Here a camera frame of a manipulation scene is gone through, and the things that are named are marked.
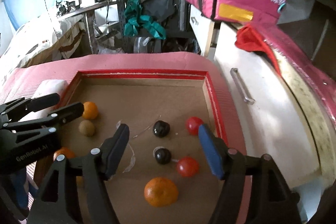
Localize brown kiwi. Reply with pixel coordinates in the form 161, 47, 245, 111
78, 120, 95, 137

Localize small orange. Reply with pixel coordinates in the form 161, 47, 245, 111
76, 176, 84, 188
82, 101, 99, 120

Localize large orange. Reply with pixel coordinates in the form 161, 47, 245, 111
143, 177, 179, 207
53, 147, 76, 161

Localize dark plum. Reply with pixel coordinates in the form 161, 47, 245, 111
153, 120, 170, 138
154, 148, 171, 165

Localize red tomato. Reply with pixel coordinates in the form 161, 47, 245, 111
177, 157, 199, 177
185, 117, 204, 136

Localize pink tissue pack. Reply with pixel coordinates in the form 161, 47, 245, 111
20, 80, 68, 122

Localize red foam mat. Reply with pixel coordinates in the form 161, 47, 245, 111
0, 50, 253, 224

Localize red cardboard box tray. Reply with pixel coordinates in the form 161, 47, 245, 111
62, 78, 222, 223

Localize patterned white quilt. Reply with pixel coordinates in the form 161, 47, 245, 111
1, 15, 86, 78

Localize metal sewing table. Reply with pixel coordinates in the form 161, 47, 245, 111
58, 1, 119, 54

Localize black metal shelf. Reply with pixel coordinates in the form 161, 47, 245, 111
116, 0, 201, 54

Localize white drawer cabinet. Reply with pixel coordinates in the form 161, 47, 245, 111
190, 5, 221, 61

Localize red cloth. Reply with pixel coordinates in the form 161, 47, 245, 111
235, 24, 281, 76

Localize white cabinet with handle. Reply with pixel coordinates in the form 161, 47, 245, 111
214, 23, 335, 188

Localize green cloth straps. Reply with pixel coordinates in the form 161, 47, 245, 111
123, 0, 167, 41

